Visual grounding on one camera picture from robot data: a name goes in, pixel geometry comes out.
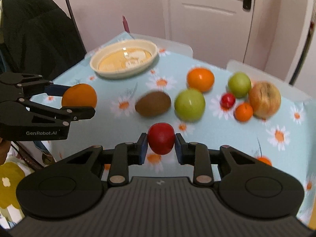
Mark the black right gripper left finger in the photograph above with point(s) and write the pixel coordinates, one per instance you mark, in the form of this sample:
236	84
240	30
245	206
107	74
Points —
121	157

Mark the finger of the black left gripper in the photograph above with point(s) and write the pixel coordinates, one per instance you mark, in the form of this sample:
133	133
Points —
43	115
41	87

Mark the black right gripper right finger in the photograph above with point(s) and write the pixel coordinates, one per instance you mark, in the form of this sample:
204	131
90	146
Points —
200	157

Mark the large orange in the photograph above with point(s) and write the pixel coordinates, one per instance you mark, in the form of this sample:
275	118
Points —
80	95
200	78

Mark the red plum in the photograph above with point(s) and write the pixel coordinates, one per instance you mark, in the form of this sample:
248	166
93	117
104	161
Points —
161	138

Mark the large green apple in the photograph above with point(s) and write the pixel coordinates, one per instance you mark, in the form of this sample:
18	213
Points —
189	105

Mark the small tangerine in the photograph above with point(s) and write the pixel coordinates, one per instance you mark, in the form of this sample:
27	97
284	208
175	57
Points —
243	112

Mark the black jacket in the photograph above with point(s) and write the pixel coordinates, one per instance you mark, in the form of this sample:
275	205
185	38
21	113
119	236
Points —
38	37

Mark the blue daisy tablecloth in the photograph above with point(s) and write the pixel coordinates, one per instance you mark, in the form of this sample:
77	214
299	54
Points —
286	141

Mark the brown kiwi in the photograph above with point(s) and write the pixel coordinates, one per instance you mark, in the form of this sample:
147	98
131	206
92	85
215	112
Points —
153	104

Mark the small red cherry tomato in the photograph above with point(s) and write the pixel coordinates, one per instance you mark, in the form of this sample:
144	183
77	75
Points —
227	100

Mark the black pole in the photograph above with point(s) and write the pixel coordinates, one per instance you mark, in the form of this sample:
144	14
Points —
68	4

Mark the cream cartoon plate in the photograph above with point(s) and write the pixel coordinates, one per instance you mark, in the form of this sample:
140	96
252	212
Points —
124	59

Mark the small green apple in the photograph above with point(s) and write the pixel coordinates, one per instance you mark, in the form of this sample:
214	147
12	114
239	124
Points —
239	84

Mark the yellow red apple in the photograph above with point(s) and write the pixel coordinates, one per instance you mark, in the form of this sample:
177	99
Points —
265	99

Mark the white table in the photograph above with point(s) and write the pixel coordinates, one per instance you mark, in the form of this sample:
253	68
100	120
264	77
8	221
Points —
233	66

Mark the white door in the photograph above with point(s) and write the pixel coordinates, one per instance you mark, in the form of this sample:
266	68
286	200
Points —
216	30

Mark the pink broom handle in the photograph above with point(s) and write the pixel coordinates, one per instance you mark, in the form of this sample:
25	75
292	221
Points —
125	24

